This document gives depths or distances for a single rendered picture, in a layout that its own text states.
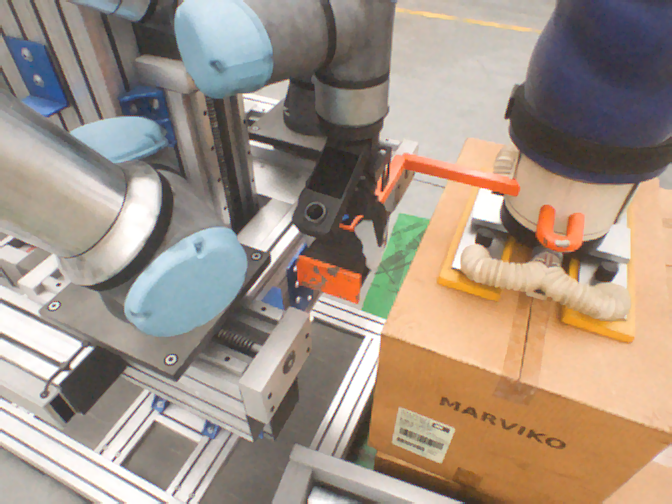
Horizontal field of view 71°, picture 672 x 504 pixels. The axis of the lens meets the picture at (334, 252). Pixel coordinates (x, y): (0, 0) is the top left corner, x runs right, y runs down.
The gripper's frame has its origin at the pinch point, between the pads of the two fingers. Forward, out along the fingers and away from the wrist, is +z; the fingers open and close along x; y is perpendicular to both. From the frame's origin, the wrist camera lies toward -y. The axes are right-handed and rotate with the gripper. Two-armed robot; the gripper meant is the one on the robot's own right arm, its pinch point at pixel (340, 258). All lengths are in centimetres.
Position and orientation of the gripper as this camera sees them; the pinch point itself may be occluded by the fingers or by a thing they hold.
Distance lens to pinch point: 62.7
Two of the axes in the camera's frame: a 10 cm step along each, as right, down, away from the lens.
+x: -9.2, -2.8, 2.8
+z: 0.0, 7.1, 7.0
